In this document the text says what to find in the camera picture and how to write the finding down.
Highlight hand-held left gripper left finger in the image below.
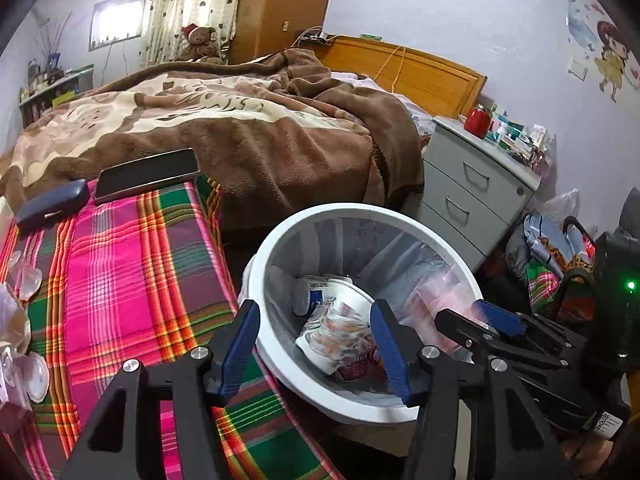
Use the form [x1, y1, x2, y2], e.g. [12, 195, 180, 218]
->
[60, 299, 262, 480]

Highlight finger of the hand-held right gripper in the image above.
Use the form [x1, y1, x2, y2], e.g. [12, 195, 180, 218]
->
[434, 308, 568, 371]
[472, 299, 586, 356]

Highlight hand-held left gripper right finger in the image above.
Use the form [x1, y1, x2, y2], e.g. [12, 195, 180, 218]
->
[369, 299, 576, 480]

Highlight strawberry print carton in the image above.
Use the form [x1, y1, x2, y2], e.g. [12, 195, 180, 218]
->
[332, 345, 388, 383]

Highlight patterned paper cup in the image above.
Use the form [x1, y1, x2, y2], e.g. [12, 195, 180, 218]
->
[295, 305, 386, 376]

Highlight white labelled paper tub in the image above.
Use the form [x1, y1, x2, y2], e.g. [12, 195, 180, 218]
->
[292, 274, 351, 318]

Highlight white trash bin with liner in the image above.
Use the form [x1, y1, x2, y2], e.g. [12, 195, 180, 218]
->
[241, 203, 485, 423]

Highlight colourful cloth bundle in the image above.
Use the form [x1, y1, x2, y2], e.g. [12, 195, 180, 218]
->
[505, 210, 598, 321]

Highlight white plastic bag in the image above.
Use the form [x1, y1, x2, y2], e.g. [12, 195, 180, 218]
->
[542, 187, 581, 221]

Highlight pink green plaid cloth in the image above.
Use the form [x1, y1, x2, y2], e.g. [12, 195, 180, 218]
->
[0, 175, 346, 480]

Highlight grey drawer nightstand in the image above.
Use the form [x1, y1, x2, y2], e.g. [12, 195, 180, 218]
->
[400, 115, 543, 273]

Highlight pile of small boxes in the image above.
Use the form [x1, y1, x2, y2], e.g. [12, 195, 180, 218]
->
[487, 104, 557, 167]

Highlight dark smartphone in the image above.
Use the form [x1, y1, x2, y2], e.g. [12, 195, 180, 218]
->
[94, 148, 201, 206]

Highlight brown beige blanket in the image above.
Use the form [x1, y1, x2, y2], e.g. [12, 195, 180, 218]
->
[0, 49, 426, 241]

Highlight pale bed sheet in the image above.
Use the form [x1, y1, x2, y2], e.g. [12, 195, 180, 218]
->
[330, 71, 436, 136]

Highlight dark blue glasses case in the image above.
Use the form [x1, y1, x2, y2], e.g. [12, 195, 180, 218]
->
[14, 179, 90, 233]

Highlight wooden bed headboard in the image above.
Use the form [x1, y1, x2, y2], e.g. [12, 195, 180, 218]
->
[320, 35, 488, 121]

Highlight brown teddy bear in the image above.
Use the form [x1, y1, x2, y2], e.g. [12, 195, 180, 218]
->
[176, 23, 224, 65]

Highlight cluttered white desk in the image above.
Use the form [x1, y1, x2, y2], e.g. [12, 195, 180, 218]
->
[19, 64, 96, 128]

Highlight dry branches in vase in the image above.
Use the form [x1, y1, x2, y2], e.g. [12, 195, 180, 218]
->
[32, 12, 73, 68]

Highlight wooden wardrobe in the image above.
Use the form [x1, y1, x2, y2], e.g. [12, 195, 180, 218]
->
[227, 0, 341, 65]

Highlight small window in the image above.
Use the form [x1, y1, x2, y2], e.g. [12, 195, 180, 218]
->
[88, 0, 151, 52]

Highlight cartoon girl wall sticker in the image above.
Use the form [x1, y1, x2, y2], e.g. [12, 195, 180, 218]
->
[565, 0, 640, 106]

